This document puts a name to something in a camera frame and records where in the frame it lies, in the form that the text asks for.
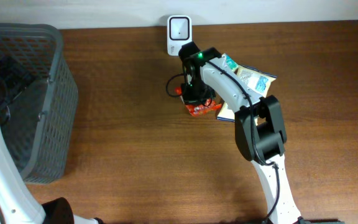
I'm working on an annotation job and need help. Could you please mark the teal tissue pack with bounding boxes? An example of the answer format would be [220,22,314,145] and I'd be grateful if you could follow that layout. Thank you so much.
[222,54,239,73]

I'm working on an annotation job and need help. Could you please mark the beige snack bag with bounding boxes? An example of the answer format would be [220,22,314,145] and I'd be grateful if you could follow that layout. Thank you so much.
[217,65,277,122]

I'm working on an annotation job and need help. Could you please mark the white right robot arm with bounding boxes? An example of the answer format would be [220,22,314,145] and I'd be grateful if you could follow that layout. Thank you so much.
[178,42,305,223]

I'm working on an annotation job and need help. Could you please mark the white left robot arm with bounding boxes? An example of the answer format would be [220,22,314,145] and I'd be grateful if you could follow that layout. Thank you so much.
[0,23,99,223]

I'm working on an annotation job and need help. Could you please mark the grey plastic mesh basket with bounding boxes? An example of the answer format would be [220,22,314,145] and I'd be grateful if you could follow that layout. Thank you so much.
[0,23,78,184]

